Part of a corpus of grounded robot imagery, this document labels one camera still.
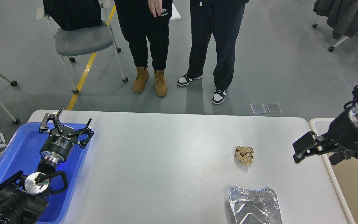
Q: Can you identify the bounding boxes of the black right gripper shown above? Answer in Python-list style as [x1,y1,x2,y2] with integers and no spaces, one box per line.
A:
[293,107,358,166]

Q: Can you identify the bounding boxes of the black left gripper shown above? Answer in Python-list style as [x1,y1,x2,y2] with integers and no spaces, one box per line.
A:
[39,106,95,164]

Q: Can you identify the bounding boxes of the aluminium foil tray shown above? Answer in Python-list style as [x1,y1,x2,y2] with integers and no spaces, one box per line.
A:
[227,187,283,224]

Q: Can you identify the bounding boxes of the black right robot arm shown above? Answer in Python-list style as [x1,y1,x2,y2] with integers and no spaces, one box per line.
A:
[293,85,358,166]

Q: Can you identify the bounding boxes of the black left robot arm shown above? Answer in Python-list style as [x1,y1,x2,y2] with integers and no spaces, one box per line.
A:
[0,107,95,224]

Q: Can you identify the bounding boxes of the bystander hand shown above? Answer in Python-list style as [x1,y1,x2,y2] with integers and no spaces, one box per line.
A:
[148,0,163,17]

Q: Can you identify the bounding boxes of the blue plastic tray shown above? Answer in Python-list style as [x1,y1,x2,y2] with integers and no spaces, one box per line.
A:
[0,122,89,224]

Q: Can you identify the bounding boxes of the right clear floor plate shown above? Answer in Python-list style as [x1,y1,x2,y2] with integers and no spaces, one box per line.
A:
[267,103,283,114]

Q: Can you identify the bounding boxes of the clear floor plate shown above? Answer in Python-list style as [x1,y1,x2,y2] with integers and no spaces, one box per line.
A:
[267,103,283,114]
[250,103,267,114]

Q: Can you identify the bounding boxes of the beige plastic bin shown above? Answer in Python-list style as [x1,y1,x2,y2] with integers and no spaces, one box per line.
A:
[309,118,358,224]

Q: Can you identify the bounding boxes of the left clear floor plate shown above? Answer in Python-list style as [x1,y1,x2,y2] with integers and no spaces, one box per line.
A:
[250,103,267,114]

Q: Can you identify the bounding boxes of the crumpled brown paper ball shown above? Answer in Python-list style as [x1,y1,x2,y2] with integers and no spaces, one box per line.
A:
[234,146,254,166]

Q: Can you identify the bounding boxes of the grey seat rolling chair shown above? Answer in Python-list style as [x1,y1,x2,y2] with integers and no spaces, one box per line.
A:
[36,0,129,95]

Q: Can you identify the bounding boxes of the black jacket on chair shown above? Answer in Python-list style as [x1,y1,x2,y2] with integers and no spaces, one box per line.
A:
[43,0,102,31]

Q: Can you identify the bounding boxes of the person with tan boots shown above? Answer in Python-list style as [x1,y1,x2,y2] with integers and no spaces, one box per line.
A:
[115,0,173,97]

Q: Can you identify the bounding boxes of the chair with grey coat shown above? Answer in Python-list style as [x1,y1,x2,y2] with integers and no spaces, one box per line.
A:
[313,0,358,52]

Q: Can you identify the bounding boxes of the person with black-white sneakers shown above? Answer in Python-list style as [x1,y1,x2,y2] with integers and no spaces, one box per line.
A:
[177,0,250,105]

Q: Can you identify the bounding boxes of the white flat box on floor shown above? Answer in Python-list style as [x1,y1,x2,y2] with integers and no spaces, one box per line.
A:
[170,4,181,21]

